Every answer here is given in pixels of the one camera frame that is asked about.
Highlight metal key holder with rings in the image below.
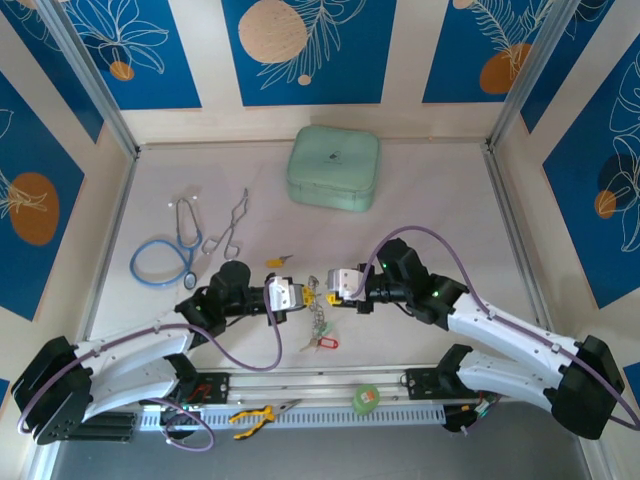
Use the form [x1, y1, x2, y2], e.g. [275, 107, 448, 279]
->
[302, 273, 326, 346]

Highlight blue stethoscope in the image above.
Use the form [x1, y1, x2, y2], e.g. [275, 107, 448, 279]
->
[129, 187, 205, 291]

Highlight green round tape roll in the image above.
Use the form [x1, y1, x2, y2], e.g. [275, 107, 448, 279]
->
[352, 384, 381, 416]

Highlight yellow and black pliers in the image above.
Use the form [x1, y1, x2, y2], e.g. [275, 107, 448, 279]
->
[228, 398, 304, 441]

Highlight mint green zip case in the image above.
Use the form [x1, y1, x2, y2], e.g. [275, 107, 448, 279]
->
[285, 124, 382, 214]

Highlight black extrusion bar stack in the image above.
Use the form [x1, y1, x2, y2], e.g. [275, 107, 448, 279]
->
[74, 410, 137, 444]

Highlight metal wire tongs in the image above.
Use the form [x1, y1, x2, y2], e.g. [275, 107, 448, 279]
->
[201, 187, 251, 259]

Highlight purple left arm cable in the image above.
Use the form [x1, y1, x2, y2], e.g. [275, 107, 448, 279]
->
[17, 279, 284, 454]

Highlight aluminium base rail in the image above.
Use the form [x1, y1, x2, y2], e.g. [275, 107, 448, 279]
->
[134, 360, 586, 407]

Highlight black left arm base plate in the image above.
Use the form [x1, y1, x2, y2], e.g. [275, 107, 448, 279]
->
[169, 370, 231, 406]

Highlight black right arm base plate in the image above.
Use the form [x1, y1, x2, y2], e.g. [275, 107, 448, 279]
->
[404, 367, 481, 401]

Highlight aluminium table side rail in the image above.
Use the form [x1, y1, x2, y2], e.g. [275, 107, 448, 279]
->
[74, 149, 140, 346]
[482, 142, 551, 331]

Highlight grey slotted cable duct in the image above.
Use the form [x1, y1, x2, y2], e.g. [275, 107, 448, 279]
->
[137, 402, 447, 432]

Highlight aluminium frame post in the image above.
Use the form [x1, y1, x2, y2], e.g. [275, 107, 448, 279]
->
[37, 0, 141, 159]
[487, 0, 586, 151]

